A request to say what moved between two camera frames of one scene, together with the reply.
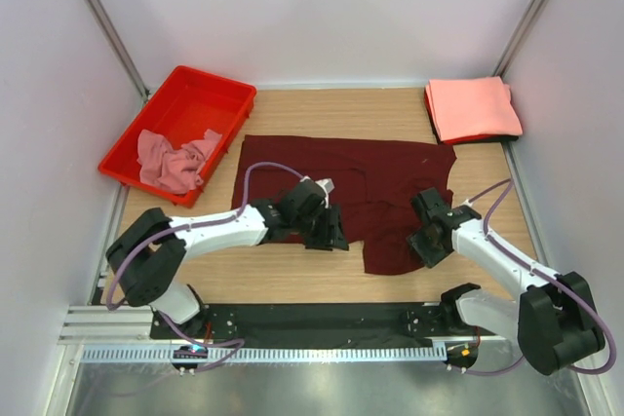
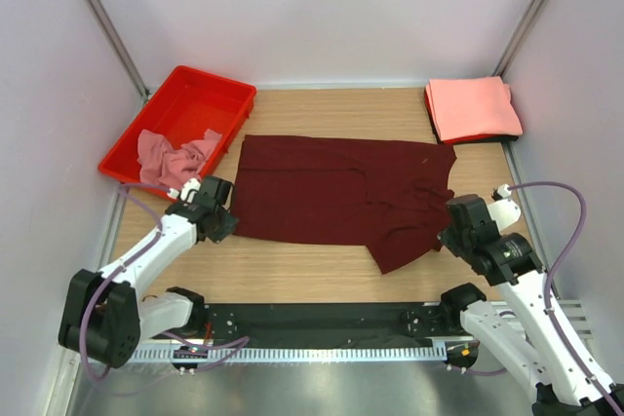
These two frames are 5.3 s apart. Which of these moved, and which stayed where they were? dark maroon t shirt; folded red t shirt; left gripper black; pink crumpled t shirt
Moved: left gripper black
Stayed: folded red t shirt; pink crumpled t shirt; dark maroon t shirt
